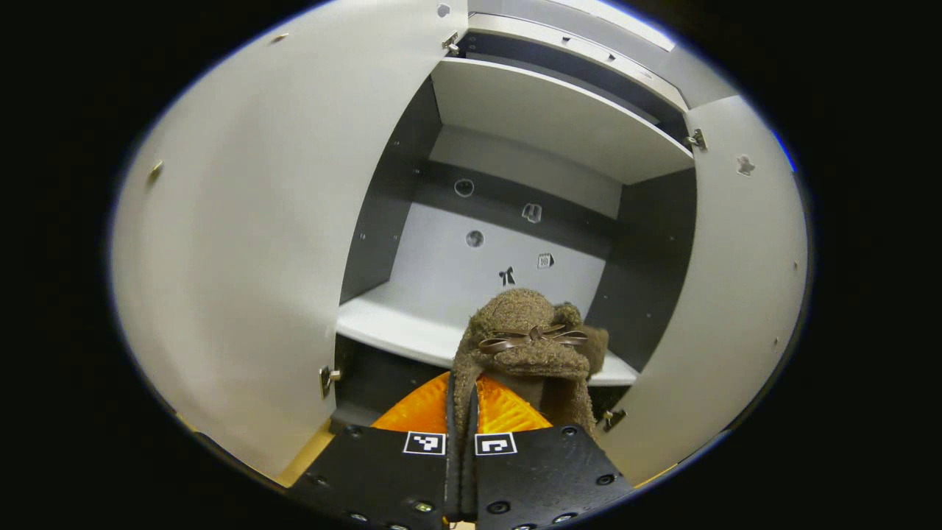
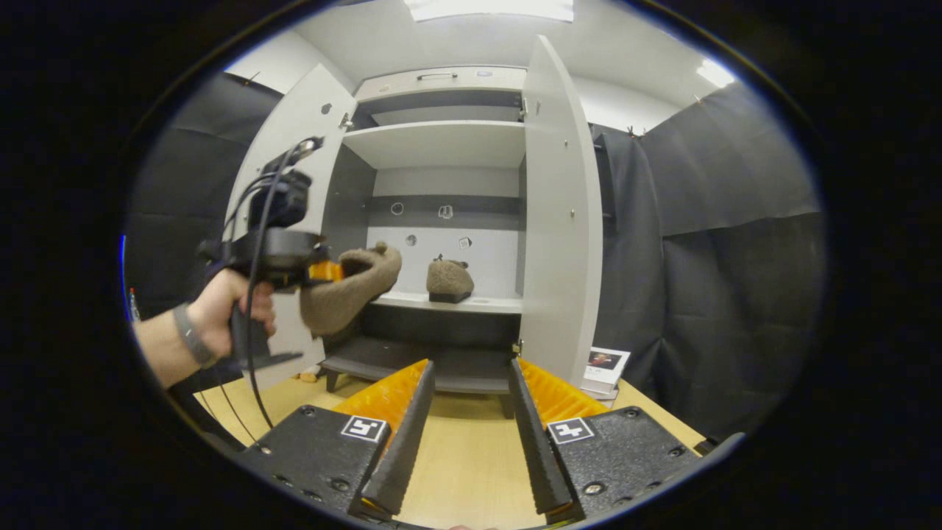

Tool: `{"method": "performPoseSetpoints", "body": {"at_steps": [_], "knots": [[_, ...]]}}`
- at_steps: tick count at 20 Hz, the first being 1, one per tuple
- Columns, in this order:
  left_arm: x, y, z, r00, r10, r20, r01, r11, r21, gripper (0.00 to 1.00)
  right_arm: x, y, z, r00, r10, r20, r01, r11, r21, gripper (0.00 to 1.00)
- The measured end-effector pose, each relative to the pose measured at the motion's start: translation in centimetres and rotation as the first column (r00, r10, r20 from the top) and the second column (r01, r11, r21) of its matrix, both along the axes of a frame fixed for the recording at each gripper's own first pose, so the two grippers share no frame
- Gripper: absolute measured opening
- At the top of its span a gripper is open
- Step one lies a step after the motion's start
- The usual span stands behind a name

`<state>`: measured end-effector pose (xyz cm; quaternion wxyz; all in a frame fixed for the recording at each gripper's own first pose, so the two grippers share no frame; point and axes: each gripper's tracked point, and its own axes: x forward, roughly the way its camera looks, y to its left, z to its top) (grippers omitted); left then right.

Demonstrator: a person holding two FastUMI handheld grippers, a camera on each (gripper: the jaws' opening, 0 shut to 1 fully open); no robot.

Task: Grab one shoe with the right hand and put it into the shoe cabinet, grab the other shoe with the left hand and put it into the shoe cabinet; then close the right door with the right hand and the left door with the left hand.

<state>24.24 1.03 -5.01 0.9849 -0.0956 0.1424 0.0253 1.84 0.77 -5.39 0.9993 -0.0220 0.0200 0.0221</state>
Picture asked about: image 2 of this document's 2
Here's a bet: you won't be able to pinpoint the small ceiling light panel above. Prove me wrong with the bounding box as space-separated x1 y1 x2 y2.
695 57 737 89

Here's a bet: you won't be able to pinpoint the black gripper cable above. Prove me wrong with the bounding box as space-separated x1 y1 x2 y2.
243 136 325 431

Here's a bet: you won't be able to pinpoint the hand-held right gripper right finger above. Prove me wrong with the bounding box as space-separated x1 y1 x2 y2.
508 357 704 525

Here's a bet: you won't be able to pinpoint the large ceiling light panel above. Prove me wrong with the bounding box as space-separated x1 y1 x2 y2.
403 0 575 23

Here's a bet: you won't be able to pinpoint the white photo box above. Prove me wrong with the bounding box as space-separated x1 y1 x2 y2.
584 346 632 402

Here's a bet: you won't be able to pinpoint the white shoe cabinet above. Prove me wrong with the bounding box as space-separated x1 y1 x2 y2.
224 33 606 398

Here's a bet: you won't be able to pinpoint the black backdrop cloth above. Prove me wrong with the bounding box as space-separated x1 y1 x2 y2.
124 72 284 325
589 79 826 442

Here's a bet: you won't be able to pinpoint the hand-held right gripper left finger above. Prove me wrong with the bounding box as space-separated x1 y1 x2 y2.
235 358 436 520

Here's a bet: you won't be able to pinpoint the brown fuzzy shoe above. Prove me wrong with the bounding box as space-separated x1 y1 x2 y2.
298 241 404 338
426 254 475 304

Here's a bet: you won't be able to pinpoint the grey wristband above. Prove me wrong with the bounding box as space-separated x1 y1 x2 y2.
171 302 219 370

